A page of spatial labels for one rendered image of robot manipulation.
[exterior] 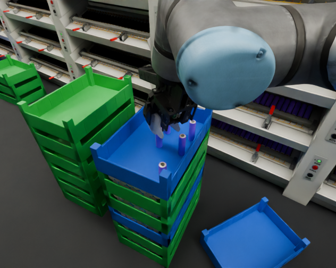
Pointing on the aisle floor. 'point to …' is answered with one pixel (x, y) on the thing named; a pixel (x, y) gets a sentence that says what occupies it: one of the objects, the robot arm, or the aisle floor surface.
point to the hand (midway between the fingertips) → (158, 127)
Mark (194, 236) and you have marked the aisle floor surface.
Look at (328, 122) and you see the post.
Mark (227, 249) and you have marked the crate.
